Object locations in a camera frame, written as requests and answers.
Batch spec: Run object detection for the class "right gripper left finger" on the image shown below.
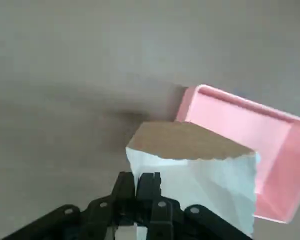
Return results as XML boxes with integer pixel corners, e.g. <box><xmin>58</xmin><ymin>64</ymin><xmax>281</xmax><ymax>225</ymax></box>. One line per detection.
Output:
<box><xmin>0</xmin><ymin>172</ymin><xmax>138</xmax><ymax>240</ymax></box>

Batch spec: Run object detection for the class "pink plastic tray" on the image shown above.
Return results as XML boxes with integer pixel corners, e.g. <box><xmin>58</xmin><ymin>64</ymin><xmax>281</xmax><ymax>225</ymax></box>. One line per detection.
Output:
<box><xmin>173</xmin><ymin>84</ymin><xmax>300</xmax><ymax>224</ymax></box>

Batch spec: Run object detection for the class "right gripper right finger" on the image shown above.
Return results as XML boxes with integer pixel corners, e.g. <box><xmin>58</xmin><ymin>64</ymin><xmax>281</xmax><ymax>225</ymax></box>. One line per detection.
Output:
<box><xmin>136</xmin><ymin>171</ymin><xmax>251</xmax><ymax>240</ymax></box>

